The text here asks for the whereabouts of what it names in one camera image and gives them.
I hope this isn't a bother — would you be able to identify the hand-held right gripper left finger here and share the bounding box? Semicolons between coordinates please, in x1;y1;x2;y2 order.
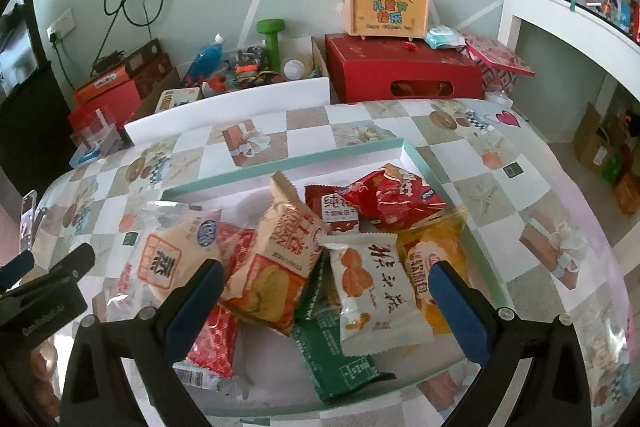
60;258;226;427

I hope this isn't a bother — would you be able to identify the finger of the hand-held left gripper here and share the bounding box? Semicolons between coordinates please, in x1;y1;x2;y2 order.
27;243;96;290
0;251;36;290

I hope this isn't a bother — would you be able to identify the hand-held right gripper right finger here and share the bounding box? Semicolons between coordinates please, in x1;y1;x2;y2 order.
427;259;593;427

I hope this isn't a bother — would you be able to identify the red patterned snack packet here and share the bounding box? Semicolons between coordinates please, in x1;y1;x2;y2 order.
185;222;258;380

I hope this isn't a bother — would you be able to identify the orange label round bread packet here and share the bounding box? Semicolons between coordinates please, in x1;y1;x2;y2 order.
117;204;226;303

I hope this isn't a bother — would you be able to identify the yellow bread packet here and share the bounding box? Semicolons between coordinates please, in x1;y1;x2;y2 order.
397;212;471;335

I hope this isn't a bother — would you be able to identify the white snack packet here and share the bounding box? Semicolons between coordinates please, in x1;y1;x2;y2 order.
320;232;435;357

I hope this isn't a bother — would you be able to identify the beige orange cake roll packet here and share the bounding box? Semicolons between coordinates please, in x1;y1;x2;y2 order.
220;172;331;338

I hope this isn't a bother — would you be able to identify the white tray with teal rim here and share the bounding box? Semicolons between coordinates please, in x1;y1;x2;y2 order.
160;137;521;418

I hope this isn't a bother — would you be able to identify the red crinkly snack packet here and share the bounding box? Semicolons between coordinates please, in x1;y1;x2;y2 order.
345;163;449;230

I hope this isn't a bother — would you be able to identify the dark green snack packet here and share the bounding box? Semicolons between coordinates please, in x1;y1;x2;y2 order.
292;257;398;403

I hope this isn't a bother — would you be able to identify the red biscuit packet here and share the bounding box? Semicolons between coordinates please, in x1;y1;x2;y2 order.
304;183;362;235

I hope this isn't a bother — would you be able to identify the person's left hand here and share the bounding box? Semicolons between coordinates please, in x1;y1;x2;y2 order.
27;342;63;413

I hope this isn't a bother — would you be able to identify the smartphone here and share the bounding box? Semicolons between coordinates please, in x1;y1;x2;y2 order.
20;189;38;253

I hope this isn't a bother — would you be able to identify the checked printed tablecloth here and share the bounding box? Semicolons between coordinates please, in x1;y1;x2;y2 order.
37;97;631;427

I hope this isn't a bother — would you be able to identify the blue tissue packet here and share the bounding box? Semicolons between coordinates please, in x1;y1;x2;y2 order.
69;146;103;168

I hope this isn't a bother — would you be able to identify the clear plastic container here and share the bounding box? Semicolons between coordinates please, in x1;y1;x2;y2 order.
70;104;126;152

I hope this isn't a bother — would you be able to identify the black cabinet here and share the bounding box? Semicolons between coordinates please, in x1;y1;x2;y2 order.
0;62;76;188

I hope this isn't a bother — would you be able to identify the red cardboard box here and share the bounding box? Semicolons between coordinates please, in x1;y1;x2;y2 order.
67;79;146;132

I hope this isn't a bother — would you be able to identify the orange flat box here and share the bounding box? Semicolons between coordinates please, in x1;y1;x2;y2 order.
74;66;132;105

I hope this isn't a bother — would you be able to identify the small printed card box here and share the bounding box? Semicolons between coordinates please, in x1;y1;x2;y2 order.
154;87;203;114

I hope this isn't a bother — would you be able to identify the white chair back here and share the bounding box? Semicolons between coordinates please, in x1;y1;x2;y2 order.
123;77;332;142

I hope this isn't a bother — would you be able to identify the small orange carton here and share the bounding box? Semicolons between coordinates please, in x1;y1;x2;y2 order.
612;172;640;218

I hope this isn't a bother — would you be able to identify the black power adapter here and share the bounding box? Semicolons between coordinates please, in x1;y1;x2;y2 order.
91;51;126;72

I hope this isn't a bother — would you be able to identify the black appliance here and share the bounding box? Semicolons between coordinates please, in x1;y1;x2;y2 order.
0;0;43;95

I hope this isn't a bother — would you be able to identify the plain cardboard box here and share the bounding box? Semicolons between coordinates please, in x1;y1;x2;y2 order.
572;102;621;168

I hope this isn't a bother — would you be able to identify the brown cardboard box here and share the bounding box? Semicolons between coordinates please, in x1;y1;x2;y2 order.
122;38;173;92

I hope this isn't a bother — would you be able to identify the pile of small toys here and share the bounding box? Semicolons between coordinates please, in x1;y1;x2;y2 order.
202;47;281;95

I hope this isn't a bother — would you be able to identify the blue bottle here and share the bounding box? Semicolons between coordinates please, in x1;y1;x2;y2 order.
184;34;226;88

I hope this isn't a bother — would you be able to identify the large red gift box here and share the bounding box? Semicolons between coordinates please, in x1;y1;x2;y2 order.
325;33;486;104

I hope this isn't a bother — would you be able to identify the red patterned gift tin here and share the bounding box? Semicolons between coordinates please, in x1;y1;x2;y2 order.
462;32;536;100

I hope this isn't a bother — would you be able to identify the small white bottle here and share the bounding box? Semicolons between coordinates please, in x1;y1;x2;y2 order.
282;57;306;80

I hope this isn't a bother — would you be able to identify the teal wet wipes pack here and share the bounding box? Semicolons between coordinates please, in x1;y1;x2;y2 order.
425;25;466;48

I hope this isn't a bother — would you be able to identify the green dumbbell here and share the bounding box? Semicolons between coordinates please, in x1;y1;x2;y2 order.
256;19;287;72

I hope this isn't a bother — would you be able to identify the yellow cardboard carry box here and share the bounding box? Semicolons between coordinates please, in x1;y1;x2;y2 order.
334;0;431;42

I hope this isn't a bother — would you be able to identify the white shelf unit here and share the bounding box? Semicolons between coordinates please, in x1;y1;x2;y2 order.
497;0;640;148

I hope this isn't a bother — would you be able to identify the white wall socket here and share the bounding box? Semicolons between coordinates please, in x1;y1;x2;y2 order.
46;8;77;44

